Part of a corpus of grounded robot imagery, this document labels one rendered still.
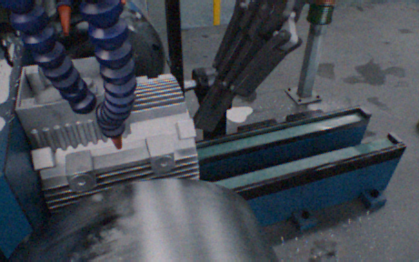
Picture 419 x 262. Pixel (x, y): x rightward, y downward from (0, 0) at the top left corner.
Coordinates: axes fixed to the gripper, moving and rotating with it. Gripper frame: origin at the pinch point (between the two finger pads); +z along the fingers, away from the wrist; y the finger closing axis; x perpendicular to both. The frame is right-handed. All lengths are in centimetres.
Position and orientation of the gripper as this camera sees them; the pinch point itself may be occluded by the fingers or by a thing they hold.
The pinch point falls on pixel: (214, 106)
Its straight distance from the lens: 45.7
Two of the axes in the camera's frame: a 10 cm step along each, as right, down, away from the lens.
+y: 3.2, 6.0, -7.3
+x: 8.2, 2.0, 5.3
